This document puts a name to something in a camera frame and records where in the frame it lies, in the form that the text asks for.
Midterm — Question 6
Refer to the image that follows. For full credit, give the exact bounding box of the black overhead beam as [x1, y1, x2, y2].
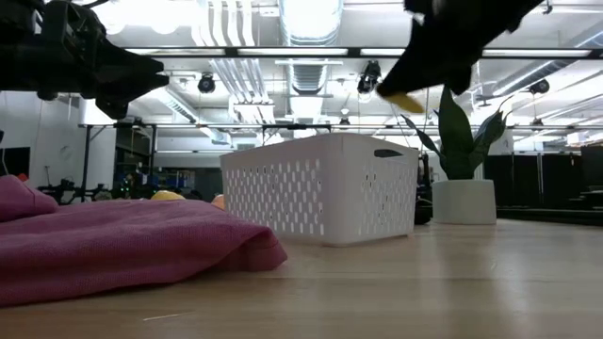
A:
[124, 45, 603, 60]

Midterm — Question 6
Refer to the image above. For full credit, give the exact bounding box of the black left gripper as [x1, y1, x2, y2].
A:
[0, 0, 171, 121]

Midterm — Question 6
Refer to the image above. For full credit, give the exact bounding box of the silver ventilation duct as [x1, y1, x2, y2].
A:
[277, 0, 346, 96]

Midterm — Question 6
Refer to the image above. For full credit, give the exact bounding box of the black ceiling spotlight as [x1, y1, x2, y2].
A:
[197, 73, 218, 95]
[528, 78, 552, 96]
[355, 60, 383, 96]

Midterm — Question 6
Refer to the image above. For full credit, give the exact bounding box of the black background rack frame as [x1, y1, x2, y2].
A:
[78, 123, 159, 204]

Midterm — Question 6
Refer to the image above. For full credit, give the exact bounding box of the green artificial plant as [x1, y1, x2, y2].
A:
[400, 84, 513, 182]

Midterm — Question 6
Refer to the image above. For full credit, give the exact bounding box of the white plant pot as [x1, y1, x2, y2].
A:
[431, 178, 498, 226]

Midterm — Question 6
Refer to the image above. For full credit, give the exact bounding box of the yellow toy banana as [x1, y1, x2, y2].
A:
[383, 91, 426, 115]

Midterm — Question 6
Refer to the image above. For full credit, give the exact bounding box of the magenta cloth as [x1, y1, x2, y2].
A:
[0, 174, 288, 308]

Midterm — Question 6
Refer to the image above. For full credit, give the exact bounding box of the white perforated plastic basket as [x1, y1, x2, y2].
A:
[219, 132, 420, 248]

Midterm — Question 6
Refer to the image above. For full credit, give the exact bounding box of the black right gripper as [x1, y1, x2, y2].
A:
[376, 0, 544, 98]

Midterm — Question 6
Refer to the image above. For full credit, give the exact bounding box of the black room partition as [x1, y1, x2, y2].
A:
[483, 144, 603, 209]

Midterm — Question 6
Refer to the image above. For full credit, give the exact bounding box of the yellow toy pineapple green top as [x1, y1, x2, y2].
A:
[150, 189, 187, 202]

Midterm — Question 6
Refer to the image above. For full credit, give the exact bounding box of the black wall monitor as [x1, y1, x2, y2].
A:
[0, 146, 32, 178]

